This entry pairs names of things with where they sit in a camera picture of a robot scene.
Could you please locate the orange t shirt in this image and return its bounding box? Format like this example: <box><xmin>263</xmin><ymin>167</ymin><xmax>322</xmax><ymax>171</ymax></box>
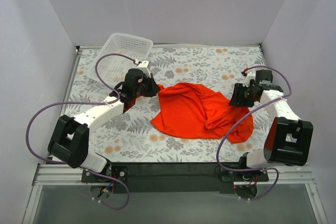
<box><xmin>151</xmin><ymin>82</ymin><xmax>250</xmax><ymax>139</ymax></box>

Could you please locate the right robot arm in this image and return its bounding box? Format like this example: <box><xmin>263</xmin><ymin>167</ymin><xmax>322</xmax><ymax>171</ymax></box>
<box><xmin>229</xmin><ymin>69</ymin><xmax>313</xmax><ymax>181</ymax></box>

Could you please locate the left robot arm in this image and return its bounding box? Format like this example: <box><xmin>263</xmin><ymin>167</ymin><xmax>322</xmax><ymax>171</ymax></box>
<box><xmin>48</xmin><ymin>67</ymin><xmax>160</xmax><ymax>182</ymax></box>

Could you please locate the floral patterned table mat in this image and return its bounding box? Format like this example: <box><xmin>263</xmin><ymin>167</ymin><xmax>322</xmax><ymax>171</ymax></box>
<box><xmin>61</xmin><ymin>46</ymin><xmax>272</xmax><ymax>163</ymax></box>

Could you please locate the white plastic basket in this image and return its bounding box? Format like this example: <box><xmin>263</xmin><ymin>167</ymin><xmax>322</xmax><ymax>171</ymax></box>
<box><xmin>87</xmin><ymin>33</ymin><xmax>153</xmax><ymax>86</ymax></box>

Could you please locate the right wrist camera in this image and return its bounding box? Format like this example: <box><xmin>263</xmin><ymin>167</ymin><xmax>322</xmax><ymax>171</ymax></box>
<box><xmin>243</xmin><ymin>72</ymin><xmax>256</xmax><ymax>87</ymax></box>

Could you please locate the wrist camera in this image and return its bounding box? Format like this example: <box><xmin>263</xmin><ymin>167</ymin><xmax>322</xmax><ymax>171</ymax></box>
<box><xmin>137</xmin><ymin>60</ymin><xmax>151</xmax><ymax>78</ymax></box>
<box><xmin>243</xmin><ymin>72</ymin><xmax>256</xmax><ymax>87</ymax></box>

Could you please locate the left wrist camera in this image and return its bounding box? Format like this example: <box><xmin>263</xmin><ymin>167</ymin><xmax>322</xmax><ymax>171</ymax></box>
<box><xmin>137</xmin><ymin>60</ymin><xmax>151</xmax><ymax>78</ymax></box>

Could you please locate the aluminium table frame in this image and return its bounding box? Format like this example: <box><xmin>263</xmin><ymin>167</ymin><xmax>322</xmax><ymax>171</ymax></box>
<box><xmin>20</xmin><ymin>44</ymin><xmax>329</xmax><ymax>224</ymax></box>

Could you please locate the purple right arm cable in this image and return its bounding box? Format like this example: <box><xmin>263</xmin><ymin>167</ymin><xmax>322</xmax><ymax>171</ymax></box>
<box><xmin>215</xmin><ymin>65</ymin><xmax>292</xmax><ymax>201</ymax></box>

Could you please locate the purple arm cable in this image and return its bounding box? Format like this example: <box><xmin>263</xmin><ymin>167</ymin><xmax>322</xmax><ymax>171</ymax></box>
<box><xmin>215</xmin><ymin>65</ymin><xmax>292</xmax><ymax>201</ymax></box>
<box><xmin>26</xmin><ymin>53</ymin><xmax>140</xmax><ymax>211</ymax></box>

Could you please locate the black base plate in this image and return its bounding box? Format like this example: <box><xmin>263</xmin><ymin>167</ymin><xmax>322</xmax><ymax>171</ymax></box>
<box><xmin>81</xmin><ymin>162</ymin><xmax>270</xmax><ymax>195</ymax></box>

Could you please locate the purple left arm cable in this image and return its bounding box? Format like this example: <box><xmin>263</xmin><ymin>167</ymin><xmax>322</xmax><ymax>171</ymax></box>
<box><xmin>26</xmin><ymin>53</ymin><xmax>140</xmax><ymax>211</ymax></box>

